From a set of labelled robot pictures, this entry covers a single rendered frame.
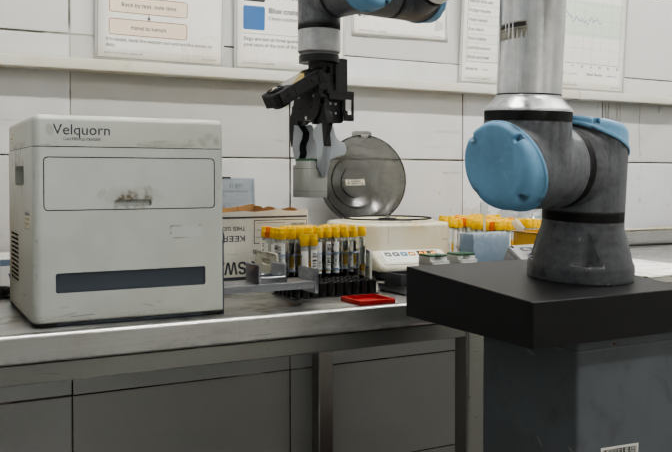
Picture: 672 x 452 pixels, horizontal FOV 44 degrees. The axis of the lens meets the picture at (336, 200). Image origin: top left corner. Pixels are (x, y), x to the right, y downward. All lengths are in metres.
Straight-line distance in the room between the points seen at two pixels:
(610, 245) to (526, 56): 0.30
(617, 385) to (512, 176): 0.33
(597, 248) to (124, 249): 0.67
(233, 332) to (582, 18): 1.66
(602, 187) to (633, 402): 0.30
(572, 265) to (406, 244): 0.65
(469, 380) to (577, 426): 0.41
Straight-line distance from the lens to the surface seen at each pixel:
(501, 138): 1.09
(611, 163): 1.21
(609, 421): 1.22
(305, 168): 1.43
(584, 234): 1.21
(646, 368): 1.25
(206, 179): 1.29
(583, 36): 2.62
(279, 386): 2.10
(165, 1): 1.97
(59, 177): 1.24
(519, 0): 1.13
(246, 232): 1.64
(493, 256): 1.71
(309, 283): 1.38
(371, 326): 1.39
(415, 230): 1.80
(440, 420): 2.37
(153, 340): 1.25
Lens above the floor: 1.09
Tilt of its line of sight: 1 degrees down
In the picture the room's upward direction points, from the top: straight up
